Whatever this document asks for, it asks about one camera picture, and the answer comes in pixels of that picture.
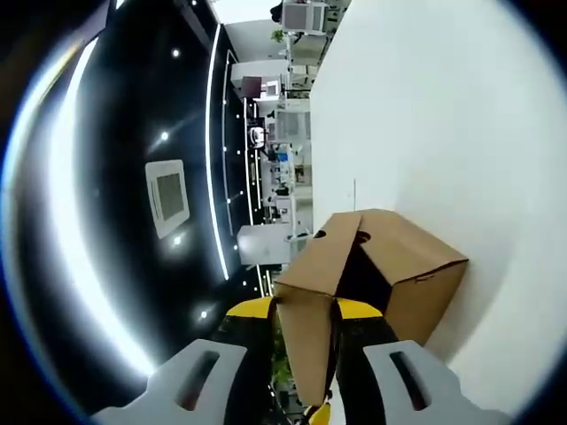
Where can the brown cardboard shoe box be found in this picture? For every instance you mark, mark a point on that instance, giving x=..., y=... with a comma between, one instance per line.
x=310, y=274

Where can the white square pillar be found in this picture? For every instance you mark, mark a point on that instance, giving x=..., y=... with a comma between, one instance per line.
x=263, y=245

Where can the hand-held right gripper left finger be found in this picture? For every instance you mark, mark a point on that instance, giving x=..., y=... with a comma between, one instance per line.
x=239, y=376

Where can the small potted plant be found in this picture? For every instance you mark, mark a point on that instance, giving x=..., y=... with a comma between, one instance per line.
x=277, y=36

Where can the dark red wall monitor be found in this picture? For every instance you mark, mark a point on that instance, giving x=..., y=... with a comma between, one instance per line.
x=251, y=86

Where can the long ceiling light strip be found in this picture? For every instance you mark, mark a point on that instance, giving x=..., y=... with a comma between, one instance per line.
x=210, y=186

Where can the ceiling air conditioner vent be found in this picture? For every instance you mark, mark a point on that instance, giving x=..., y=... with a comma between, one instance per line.
x=168, y=197

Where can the white office chair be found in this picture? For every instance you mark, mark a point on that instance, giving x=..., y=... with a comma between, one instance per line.
x=292, y=124
x=305, y=17

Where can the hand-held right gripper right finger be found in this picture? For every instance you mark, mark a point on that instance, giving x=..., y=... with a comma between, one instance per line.
x=359, y=376

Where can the wall screen with car picture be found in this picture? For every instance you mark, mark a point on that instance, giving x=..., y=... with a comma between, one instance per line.
x=257, y=137

